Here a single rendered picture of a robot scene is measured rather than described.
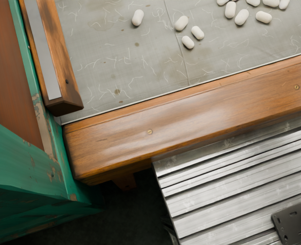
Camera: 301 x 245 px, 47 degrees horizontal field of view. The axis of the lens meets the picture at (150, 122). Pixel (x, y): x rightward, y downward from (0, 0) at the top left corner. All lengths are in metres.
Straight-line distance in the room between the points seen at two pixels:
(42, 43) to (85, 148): 0.21
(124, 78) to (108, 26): 0.13
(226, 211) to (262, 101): 0.24
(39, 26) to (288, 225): 0.63
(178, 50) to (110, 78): 0.16
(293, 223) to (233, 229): 0.13
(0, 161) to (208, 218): 0.51
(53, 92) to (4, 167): 0.29
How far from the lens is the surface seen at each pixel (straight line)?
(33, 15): 0.69
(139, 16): 0.78
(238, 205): 0.78
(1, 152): 0.36
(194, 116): 0.69
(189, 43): 0.76
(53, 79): 0.63
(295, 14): 0.87
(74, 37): 0.79
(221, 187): 0.77
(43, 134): 0.59
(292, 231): 0.80
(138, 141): 0.67
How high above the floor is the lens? 1.42
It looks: 75 degrees down
